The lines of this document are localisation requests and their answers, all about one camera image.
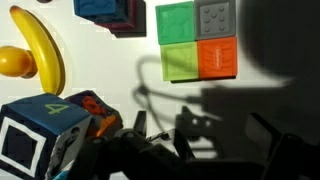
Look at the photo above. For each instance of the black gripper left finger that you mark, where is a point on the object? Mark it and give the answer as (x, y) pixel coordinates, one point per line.
(133, 156)

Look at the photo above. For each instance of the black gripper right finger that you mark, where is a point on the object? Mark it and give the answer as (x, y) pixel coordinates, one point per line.
(296, 160)

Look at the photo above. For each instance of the dark red picture cube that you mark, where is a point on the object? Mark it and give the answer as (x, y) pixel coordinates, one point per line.
(96, 110)

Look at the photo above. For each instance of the lime soft cube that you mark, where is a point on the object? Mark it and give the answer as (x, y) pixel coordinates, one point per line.
(180, 61)

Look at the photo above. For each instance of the large blue number cube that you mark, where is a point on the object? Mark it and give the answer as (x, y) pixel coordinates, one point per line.
(33, 113)

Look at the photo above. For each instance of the orange soft cube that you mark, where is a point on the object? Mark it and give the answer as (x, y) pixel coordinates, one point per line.
(216, 58)

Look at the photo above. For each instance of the pink soft cube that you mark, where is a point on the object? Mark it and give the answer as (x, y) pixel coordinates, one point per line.
(133, 23)

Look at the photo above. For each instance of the green soft cube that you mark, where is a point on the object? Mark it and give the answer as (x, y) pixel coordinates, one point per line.
(175, 23)

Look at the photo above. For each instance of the blue soft cube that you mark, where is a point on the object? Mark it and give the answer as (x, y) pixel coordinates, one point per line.
(100, 8)

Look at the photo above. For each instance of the grey soft cube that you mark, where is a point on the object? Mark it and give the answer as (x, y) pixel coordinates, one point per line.
(215, 20)

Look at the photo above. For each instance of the yellow toy banana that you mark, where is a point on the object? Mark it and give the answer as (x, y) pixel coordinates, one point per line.
(43, 50)

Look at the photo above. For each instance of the yellow orange toy fruit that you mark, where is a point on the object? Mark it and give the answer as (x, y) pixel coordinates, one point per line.
(15, 61)

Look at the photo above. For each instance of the dark red toy plum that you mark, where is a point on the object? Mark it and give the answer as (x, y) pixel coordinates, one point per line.
(44, 1)

